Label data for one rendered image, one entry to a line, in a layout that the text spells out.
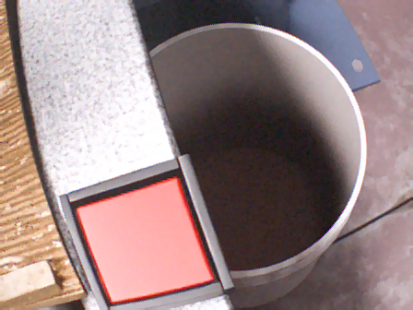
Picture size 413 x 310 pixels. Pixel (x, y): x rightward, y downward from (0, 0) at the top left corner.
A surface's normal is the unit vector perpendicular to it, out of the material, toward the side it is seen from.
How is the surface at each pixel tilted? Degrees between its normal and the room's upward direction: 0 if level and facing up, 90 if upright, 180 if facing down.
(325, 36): 0
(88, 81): 0
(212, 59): 87
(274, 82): 87
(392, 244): 0
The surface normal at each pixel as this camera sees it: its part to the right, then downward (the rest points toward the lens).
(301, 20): -0.04, -0.33
